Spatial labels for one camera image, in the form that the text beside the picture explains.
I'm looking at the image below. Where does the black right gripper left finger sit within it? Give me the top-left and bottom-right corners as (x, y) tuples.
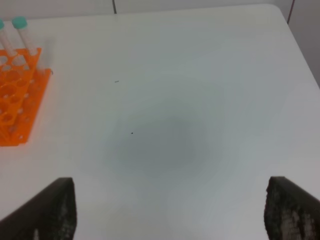
(0, 177), (77, 240)

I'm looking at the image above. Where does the test tube row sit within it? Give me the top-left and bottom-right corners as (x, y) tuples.
(0, 19), (17, 57)
(11, 16), (38, 56)

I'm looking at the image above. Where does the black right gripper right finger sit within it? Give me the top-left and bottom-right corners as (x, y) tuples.
(263, 176), (320, 240)

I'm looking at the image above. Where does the orange test tube rack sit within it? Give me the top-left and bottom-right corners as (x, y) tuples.
(0, 47), (52, 147)

